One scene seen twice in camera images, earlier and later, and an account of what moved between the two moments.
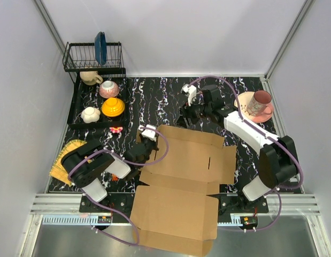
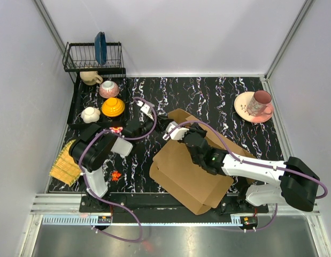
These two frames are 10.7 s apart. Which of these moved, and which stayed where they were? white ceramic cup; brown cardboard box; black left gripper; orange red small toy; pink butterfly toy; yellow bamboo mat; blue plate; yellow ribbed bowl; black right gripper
Moved: brown cardboard box; black left gripper; black right gripper
Stayed: blue plate; yellow ribbed bowl; pink butterfly toy; white ceramic cup; orange red small toy; yellow bamboo mat
